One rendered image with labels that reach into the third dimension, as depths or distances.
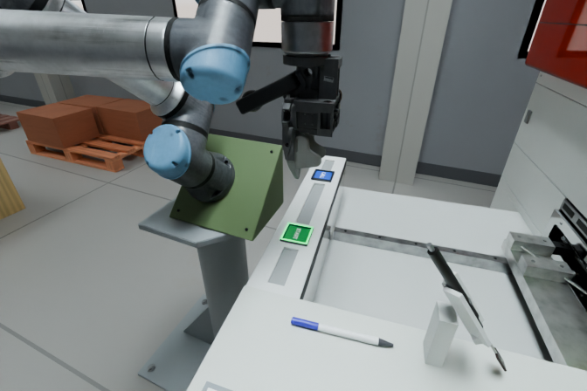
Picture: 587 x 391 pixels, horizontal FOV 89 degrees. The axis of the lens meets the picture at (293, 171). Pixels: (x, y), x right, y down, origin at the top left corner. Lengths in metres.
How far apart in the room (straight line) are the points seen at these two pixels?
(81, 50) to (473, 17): 2.64
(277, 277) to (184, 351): 1.14
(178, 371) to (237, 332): 1.13
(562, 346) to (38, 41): 0.87
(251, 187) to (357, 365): 0.55
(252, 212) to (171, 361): 0.96
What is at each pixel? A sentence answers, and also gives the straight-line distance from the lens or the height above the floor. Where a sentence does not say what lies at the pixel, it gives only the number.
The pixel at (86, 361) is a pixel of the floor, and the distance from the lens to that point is 1.81.
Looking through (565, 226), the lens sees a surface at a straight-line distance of 0.92.
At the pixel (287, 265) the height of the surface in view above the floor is 0.96.
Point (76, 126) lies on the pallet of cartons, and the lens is 3.84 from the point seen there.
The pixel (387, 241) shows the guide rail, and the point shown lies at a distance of 0.81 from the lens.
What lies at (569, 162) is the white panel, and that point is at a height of 1.05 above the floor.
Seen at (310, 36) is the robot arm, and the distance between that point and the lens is 0.44.
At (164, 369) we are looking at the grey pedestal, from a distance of 1.63.
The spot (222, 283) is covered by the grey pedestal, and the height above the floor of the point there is 0.57.
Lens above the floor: 1.36
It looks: 28 degrees down
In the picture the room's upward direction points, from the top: straight up
